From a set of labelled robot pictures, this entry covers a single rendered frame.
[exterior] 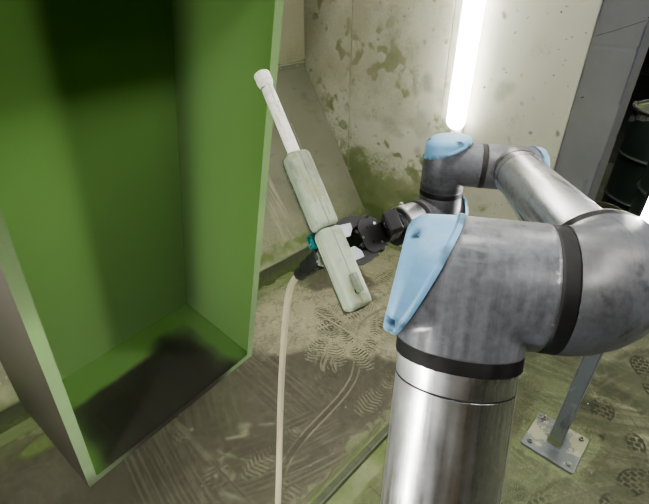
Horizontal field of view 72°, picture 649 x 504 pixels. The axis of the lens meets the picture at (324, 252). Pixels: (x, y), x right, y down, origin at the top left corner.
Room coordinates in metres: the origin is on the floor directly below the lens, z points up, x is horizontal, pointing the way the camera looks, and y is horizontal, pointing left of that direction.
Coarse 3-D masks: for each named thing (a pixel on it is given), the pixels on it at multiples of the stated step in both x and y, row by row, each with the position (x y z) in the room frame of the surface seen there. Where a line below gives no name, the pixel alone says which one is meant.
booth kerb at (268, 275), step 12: (300, 252) 2.32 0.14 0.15; (276, 264) 2.18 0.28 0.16; (288, 264) 2.25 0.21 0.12; (264, 276) 2.11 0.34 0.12; (276, 276) 2.18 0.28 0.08; (12, 408) 1.17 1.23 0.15; (24, 408) 1.20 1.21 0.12; (0, 420) 1.14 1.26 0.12; (12, 420) 1.16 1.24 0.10; (24, 420) 1.18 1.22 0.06; (0, 432) 1.12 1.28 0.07
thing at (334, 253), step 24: (264, 72) 0.90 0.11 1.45; (264, 96) 0.88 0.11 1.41; (288, 144) 0.81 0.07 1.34; (288, 168) 0.78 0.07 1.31; (312, 168) 0.77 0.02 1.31; (312, 192) 0.74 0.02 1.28; (312, 216) 0.71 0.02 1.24; (336, 216) 0.72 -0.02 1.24; (336, 240) 0.68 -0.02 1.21; (312, 264) 0.72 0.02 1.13; (336, 264) 0.65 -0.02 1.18; (336, 288) 0.63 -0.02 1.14; (360, 288) 0.61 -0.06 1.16
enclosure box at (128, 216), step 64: (0, 0) 0.93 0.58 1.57; (64, 0) 1.02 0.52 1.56; (128, 0) 1.13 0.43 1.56; (192, 0) 1.17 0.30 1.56; (256, 0) 1.05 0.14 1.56; (0, 64) 0.92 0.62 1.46; (64, 64) 1.02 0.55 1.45; (128, 64) 1.14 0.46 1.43; (192, 64) 1.20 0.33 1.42; (256, 64) 1.06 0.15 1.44; (0, 128) 0.91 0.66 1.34; (64, 128) 1.01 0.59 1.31; (128, 128) 1.14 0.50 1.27; (192, 128) 1.22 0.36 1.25; (256, 128) 1.07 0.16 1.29; (0, 192) 0.90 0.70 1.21; (64, 192) 1.00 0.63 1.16; (128, 192) 1.14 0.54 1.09; (192, 192) 1.25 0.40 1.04; (256, 192) 1.08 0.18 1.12; (0, 256) 0.57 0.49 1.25; (64, 256) 1.00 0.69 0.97; (128, 256) 1.15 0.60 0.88; (192, 256) 1.30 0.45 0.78; (256, 256) 1.07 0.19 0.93; (0, 320) 0.69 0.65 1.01; (64, 320) 0.99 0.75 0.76; (128, 320) 1.16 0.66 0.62; (192, 320) 1.27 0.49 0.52; (64, 384) 0.96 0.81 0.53; (128, 384) 0.98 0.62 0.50; (192, 384) 1.01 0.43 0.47; (64, 448) 0.71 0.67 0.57; (128, 448) 0.78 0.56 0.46
